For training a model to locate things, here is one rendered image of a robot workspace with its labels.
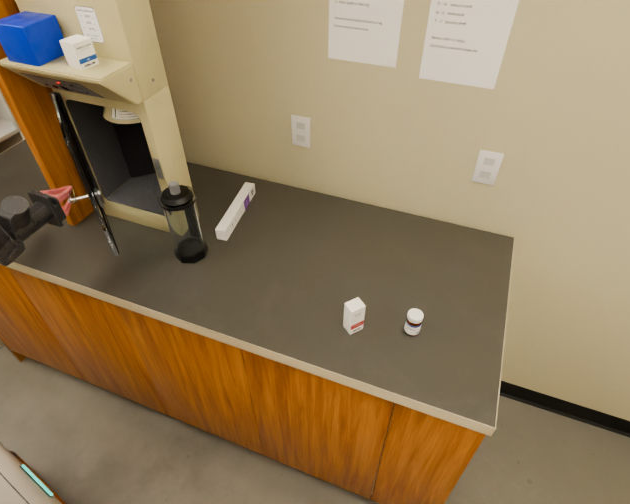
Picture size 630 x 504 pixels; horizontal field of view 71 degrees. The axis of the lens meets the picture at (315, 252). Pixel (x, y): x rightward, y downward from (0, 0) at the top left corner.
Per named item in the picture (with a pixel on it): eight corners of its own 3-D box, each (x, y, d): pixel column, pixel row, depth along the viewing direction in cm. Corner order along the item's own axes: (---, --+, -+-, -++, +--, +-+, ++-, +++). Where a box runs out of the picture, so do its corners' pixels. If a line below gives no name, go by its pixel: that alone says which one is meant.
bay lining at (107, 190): (149, 162, 167) (120, 67, 142) (208, 176, 160) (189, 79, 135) (104, 198, 150) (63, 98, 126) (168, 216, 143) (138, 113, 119)
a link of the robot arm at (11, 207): (-26, 250, 106) (9, 265, 107) (-36, 221, 98) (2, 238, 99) (10, 217, 114) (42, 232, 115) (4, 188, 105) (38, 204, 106)
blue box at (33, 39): (40, 48, 116) (24, 10, 109) (70, 53, 113) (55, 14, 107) (8, 61, 109) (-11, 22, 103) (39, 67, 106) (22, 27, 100)
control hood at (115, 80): (48, 82, 124) (33, 45, 117) (144, 101, 115) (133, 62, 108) (14, 99, 116) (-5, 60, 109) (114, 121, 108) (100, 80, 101)
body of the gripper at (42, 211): (51, 193, 114) (28, 210, 109) (66, 223, 121) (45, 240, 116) (32, 188, 115) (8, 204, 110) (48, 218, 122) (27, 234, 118)
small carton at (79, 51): (85, 59, 110) (76, 34, 106) (99, 63, 108) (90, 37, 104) (68, 66, 107) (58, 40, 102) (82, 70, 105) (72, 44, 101)
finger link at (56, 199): (77, 182, 120) (50, 202, 114) (86, 203, 125) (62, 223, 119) (58, 177, 122) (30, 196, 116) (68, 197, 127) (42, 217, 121)
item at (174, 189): (183, 189, 132) (179, 170, 128) (200, 202, 128) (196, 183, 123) (156, 201, 128) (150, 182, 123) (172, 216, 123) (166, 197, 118)
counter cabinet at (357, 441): (109, 271, 266) (46, 136, 204) (454, 383, 212) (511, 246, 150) (18, 360, 221) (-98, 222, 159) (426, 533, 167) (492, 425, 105)
